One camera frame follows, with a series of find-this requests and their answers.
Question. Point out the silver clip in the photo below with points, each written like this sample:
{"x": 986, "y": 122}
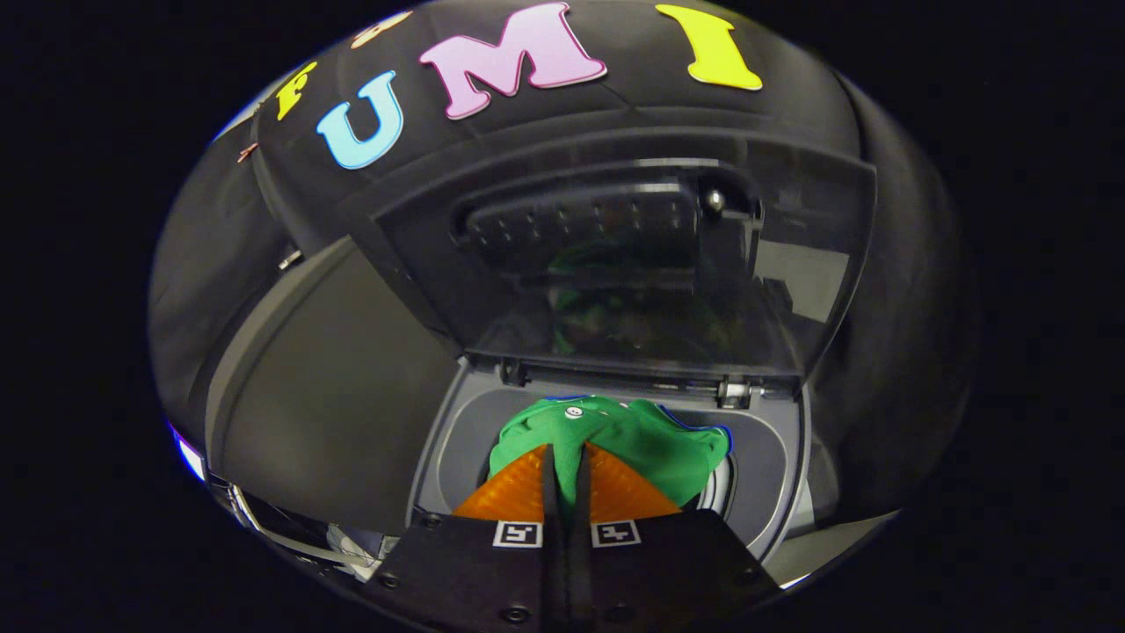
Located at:
{"x": 290, "y": 259}

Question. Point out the dark washing machine lid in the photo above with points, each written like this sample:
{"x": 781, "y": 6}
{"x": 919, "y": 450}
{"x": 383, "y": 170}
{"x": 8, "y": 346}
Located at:
{"x": 615, "y": 299}

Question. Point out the green polo shirt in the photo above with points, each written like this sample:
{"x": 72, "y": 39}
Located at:
{"x": 650, "y": 448}

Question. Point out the grey box cabinet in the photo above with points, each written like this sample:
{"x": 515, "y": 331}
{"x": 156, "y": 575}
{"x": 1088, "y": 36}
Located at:
{"x": 334, "y": 396}

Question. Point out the black backdrop cloth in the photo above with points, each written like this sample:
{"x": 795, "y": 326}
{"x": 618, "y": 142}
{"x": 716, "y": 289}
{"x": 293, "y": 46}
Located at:
{"x": 615, "y": 114}

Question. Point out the pink clip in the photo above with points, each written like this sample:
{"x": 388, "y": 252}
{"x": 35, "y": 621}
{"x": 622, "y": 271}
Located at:
{"x": 246, "y": 152}

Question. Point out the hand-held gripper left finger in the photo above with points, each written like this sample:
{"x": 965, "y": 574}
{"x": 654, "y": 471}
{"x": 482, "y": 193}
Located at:
{"x": 552, "y": 563}

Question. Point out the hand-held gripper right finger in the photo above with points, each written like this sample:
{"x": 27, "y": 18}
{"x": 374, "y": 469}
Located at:
{"x": 582, "y": 563}

